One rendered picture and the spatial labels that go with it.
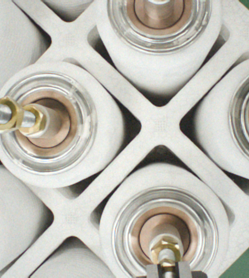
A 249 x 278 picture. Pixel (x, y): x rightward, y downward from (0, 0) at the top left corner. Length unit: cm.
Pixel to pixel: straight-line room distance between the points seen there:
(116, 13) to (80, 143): 10
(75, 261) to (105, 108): 14
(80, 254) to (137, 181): 12
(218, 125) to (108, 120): 8
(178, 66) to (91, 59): 10
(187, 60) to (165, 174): 8
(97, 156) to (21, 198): 10
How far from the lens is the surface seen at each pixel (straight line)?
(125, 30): 26
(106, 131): 25
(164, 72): 26
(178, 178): 25
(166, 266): 18
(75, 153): 25
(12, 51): 31
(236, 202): 33
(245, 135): 25
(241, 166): 26
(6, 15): 30
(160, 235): 23
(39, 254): 35
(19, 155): 26
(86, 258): 34
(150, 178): 25
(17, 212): 31
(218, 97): 26
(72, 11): 38
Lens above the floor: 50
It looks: 85 degrees down
